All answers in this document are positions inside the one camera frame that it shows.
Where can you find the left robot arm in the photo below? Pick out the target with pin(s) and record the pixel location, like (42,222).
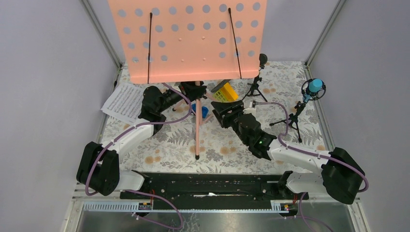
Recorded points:
(99,168)

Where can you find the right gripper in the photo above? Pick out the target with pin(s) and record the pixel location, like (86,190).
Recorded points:
(223,108)

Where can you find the yellow toy block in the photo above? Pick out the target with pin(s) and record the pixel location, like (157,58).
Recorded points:
(229,94)

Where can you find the sheet music page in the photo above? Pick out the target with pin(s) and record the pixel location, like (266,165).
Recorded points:
(124,103)

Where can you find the pink music stand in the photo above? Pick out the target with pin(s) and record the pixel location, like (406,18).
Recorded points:
(190,40)

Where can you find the black microphone on tripod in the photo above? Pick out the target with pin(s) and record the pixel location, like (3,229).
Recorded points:
(254,86)

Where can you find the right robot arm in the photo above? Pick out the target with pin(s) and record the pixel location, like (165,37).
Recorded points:
(334,172)

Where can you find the white slotted cable duct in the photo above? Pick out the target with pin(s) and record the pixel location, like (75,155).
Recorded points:
(207,207)

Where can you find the floral table cloth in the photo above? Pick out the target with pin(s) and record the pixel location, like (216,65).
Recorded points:
(174,149)

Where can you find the green toy grid piece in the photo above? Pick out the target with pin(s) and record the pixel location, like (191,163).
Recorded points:
(220,96)

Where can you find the blue toy car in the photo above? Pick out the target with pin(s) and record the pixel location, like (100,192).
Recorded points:
(204,110)

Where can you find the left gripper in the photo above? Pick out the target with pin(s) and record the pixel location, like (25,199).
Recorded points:
(192,91)

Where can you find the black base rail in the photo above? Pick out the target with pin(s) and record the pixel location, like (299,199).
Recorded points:
(221,188)

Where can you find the blue microphone on tripod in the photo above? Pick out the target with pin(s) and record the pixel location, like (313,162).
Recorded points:
(312,90)

